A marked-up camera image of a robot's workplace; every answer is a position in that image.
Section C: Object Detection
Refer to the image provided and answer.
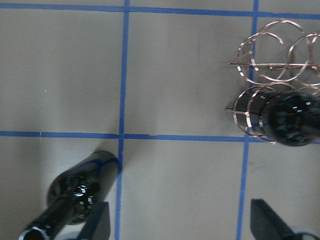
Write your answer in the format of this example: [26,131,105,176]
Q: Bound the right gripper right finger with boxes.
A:
[250,199,296,240]

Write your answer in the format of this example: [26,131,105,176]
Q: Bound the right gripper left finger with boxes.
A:
[77,201,111,240]

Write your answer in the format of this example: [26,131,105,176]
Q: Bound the dark wine bottle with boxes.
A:
[232,89,320,147]
[18,150,119,240]

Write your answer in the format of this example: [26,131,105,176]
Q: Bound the copper wire bottle basket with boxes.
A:
[224,19,320,145]

